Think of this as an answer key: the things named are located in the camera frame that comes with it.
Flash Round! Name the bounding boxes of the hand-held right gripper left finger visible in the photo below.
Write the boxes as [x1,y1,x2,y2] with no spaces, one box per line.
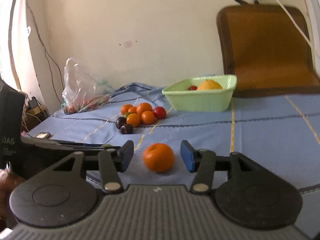
[47,140,135,194]

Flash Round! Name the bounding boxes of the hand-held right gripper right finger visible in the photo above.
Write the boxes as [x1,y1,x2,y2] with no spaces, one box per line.
[180,140,269,194]

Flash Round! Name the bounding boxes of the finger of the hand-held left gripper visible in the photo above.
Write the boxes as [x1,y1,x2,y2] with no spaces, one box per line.
[22,136,122,155]

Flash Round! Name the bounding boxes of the light green plastic basket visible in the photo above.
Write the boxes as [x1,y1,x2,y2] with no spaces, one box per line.
[162,74,237,112]

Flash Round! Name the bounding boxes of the person's left hand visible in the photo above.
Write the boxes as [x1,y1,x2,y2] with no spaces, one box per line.
[0,169,25,230]

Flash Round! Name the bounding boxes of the small cardboard box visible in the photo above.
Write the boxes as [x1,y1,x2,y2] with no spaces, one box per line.
[25,106,49,121]

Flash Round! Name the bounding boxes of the clear plastic bag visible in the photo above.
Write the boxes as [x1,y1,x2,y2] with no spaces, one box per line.
[62,57,114,115]

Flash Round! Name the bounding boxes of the large yellow orange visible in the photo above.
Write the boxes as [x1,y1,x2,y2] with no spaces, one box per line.
[197,79,223,91]

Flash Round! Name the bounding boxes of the blue striped blanket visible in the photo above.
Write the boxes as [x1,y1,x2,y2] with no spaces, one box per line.
[25,82,320,240]

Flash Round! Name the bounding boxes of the window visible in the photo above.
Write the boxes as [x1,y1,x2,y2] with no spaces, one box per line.
[0,0,22,85]

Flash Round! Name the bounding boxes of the brown woven seat cushion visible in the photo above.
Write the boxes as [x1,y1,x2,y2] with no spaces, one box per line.
[216,4,320,98]

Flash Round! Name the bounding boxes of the black wall cable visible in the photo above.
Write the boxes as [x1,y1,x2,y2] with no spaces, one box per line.
[25,0,64,100]

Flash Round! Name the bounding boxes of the white cable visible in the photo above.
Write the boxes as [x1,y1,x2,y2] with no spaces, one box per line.
[254,0,320,55]

